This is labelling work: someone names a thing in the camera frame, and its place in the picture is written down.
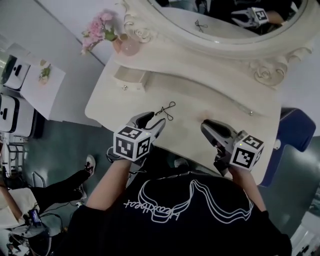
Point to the person's left shoe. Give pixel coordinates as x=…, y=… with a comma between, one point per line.
x=181, y=162

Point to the white small drawer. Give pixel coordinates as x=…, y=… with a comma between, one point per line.
x=252, y=107
x=130, y=77

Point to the pink round glass bottle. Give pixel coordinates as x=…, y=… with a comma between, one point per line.
x=130, y=48

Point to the person's black printed t-shirt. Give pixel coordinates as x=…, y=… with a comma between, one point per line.
x=175, y=237

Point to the person's left forearm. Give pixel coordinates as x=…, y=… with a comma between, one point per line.
x=107, y=185

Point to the dark blue chair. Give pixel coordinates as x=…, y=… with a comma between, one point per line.
x=295, y=130

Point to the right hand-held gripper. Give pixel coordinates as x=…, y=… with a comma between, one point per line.
x=245, y=155

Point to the tan flower vase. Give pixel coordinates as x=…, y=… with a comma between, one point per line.
x=118, y=43

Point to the white ornate oval mirror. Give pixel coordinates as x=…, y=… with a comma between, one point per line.
x=225, y=47

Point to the person's right forearm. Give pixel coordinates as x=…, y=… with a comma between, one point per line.
x=248, y=190

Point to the black eyelash curler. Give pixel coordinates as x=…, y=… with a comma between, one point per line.
x=165, y=110

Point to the small flower decoration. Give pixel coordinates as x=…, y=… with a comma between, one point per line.
x=45, y=73

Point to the white box-shaped appliance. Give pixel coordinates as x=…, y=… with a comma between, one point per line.
x=16, y=72
x=7, y=112

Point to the closed white small drawer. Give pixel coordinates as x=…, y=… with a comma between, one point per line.
x=252, y=107

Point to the cream vanity dressing table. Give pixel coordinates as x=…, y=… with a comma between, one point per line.
x=190, y=140

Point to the pink flower bouquet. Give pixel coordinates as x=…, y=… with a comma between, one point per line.
x=97, y=27

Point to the white cabinet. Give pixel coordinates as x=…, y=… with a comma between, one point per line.
x=50, y=100

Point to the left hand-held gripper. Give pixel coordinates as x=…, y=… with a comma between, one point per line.
x=131, y=145

